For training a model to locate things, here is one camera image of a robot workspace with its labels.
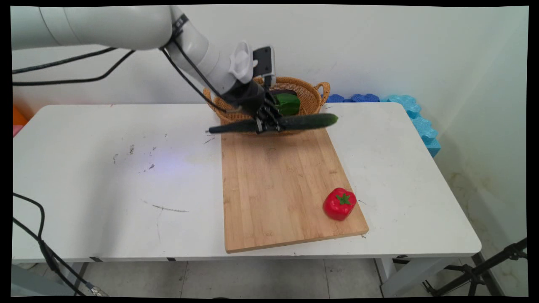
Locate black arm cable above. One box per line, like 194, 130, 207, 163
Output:
159, 14, 238, 114

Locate green bell pepper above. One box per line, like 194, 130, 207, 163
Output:
275, 93, 301, 117

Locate black hanging cable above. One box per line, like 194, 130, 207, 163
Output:
12, 50, 136, 87
12, 47, 117, 75

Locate black tripod stand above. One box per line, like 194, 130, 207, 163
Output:
392, 237, 528, 298

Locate white table leg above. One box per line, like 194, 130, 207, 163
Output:
374, 256, 457, 298

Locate bamboo cutting board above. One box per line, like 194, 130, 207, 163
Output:
221, 126, 370, 254

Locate black floor cable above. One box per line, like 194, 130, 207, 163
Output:
12, 192, 111, 298

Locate long dark green cucumber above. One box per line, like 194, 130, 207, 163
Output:
208, 113, 339, 135

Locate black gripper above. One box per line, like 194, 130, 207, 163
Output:
221, 81, 285, 135

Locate woven wicker basket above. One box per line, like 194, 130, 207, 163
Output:
203, 76, 331, 136

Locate light blue foam mat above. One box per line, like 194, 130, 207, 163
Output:
381, 94, 442, 158

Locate red bell pepper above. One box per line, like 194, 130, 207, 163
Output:
323, 188, 358, 221

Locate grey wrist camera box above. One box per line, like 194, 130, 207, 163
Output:
252, 45, 277, 88

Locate dark blue foam mat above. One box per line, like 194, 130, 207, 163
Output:
325, 93, 381, 104

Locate orange foam block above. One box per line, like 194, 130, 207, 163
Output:
12, 105, 29, 127

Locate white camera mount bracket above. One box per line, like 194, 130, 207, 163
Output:
229, 40, 254, 85

